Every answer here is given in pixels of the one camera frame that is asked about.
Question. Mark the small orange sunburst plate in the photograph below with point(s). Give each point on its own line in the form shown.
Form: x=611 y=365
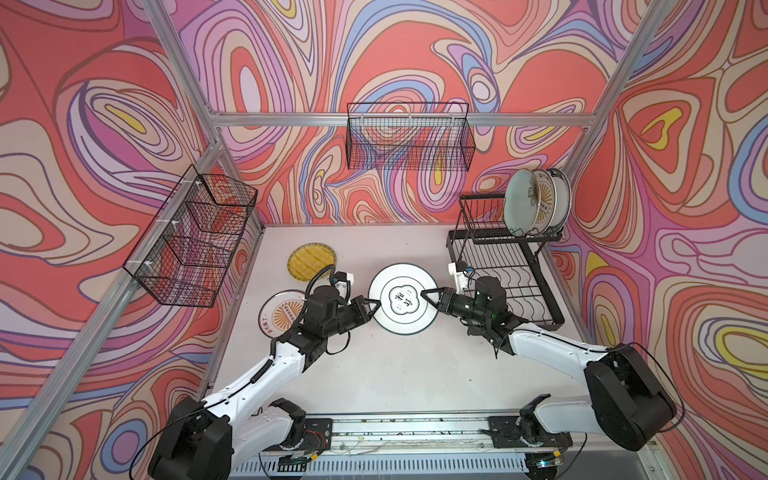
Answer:
x=279 y=312

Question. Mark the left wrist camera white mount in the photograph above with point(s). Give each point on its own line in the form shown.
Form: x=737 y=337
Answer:
x=343 y=282

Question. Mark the large orange sunburst plate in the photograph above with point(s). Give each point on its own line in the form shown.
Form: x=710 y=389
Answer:
x=545 y=194

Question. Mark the green rim lettered plate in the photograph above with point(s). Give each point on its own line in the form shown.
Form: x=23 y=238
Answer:
x=563 y=201

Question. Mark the white plate green quatrefoil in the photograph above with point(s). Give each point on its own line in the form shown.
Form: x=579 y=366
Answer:
x=403 y=310

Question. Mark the black wire basket wall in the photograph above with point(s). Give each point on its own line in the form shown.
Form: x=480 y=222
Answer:
x=409 y=135
x=184 y=257

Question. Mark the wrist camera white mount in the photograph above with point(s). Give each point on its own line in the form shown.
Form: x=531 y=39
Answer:
x=343 y=282
x=462 y=273

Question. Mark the yellow green woven tray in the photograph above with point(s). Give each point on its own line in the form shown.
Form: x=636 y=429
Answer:
x=309 y=259

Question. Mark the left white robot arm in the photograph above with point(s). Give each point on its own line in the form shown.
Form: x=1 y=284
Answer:
x=208 y=439

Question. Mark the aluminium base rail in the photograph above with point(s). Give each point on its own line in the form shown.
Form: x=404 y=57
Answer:
x=390 y=433

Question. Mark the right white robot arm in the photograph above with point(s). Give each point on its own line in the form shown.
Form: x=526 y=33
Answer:
x=625 y=400

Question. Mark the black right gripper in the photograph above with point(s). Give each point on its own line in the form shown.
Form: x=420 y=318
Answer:
x=446 y=298

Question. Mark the black wire basket back wall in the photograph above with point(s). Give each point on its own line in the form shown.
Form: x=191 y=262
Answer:
x=409 y=135

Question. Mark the light blue flower plate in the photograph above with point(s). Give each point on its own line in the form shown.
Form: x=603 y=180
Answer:
x=520 y=203

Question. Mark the black two-tier dish rack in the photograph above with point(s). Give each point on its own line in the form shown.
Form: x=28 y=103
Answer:
x=481 y=244

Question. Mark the black wire basket left wall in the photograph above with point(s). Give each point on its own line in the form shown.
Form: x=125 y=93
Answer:
x=184 y=257

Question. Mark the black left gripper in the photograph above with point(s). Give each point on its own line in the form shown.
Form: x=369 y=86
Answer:
x=361 y=308

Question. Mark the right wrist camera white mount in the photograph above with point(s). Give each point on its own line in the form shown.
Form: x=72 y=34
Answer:
x=462 y=273

